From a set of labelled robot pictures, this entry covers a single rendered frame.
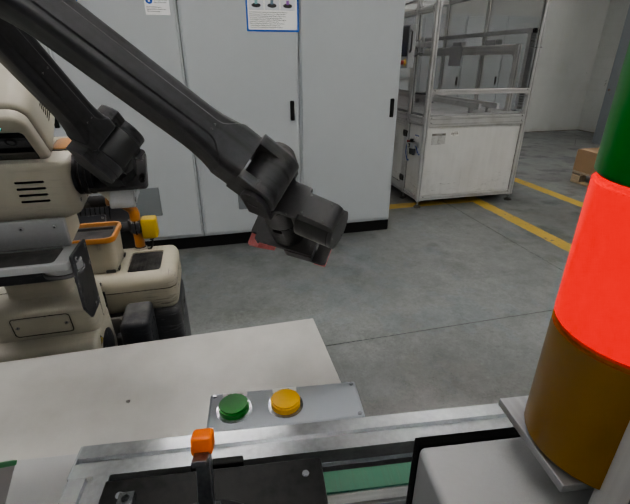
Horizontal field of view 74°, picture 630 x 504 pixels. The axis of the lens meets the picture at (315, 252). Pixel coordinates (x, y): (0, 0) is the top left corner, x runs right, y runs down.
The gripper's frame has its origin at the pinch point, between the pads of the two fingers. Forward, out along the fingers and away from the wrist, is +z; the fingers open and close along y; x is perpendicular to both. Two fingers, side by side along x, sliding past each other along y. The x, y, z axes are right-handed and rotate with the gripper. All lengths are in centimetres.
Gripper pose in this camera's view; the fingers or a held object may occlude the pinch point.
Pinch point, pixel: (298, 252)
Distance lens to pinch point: 76.0
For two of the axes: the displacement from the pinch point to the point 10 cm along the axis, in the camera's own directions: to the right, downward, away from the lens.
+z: 1.2, 3.9, 9.1
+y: -9.3, -2.7, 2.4
